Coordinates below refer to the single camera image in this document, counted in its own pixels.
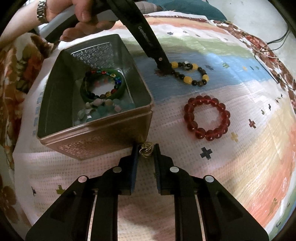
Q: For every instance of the floral brown bedsheet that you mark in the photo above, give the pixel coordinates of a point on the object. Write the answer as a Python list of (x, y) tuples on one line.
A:
[(254, 161)]

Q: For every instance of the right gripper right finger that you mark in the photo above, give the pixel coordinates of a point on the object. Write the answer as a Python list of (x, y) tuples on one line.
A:
[(204, 209)]

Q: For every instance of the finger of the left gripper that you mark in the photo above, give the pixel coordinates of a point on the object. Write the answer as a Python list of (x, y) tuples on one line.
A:
[(163, 64)]

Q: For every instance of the person's left forearm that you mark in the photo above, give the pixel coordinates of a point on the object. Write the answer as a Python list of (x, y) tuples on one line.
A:
[(24, 20)]

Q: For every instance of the teal pillow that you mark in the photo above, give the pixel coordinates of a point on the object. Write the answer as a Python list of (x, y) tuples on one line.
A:
[(194, 7)]

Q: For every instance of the green jade bangle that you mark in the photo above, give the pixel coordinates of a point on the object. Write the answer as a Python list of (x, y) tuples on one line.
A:
[(102, 84)]

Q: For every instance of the silver metal tin box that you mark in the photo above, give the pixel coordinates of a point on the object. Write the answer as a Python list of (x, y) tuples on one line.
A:
[(95, 101)]

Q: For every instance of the person's left hand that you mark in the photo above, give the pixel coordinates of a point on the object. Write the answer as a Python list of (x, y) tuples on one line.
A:
[(87, 24)]

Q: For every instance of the striped grey bolster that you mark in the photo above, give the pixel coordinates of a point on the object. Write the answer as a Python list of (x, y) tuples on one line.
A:
[(147, 8)]

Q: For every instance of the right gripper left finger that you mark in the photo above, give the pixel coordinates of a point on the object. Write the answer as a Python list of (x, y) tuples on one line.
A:
[(88, 208)]

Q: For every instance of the silver wristwatch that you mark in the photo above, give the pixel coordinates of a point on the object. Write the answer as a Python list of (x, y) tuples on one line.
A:
[(41, 11)]

